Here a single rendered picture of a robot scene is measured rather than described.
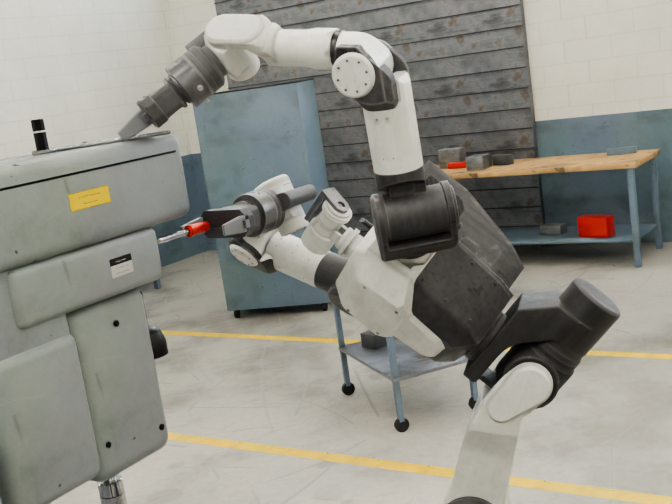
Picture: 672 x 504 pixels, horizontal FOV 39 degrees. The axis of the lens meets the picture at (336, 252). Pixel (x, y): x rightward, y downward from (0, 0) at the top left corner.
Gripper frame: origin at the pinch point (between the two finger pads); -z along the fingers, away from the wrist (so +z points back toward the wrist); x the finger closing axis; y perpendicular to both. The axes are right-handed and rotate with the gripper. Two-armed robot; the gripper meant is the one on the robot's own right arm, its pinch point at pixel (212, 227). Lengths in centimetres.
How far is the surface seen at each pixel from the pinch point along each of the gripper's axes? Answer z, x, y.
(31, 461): -48, -3, 27
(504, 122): 717, -256, 48
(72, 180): -29.5, -2.0, -14.6
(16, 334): -44.9, -4.0, 7.1
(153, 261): -13.9, -3.1, 3.1
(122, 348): -23.3, -5.1, 16.7
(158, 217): -11.5, -2.2, -4.5
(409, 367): 291, -139, 139
